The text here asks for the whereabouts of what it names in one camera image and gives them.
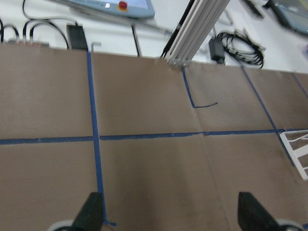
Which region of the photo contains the aluminium frame post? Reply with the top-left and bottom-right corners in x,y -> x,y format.
161,0 -> 229,67

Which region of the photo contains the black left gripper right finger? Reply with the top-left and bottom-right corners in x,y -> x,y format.
237,192 -> 286,231

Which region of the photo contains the teach pendant tablet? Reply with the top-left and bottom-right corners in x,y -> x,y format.
60,0 -> 155,18

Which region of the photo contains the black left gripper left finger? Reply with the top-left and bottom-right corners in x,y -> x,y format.
72,192 -> 103,231

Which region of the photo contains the black cable bundle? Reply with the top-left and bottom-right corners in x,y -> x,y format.
216,27 -> 267,69

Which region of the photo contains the white wire cup rack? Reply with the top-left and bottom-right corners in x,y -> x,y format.
279,130 -> 308,180

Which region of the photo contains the black power adapter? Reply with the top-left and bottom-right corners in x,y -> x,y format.
208,38 -> 225,64
66,24 -> 88,51

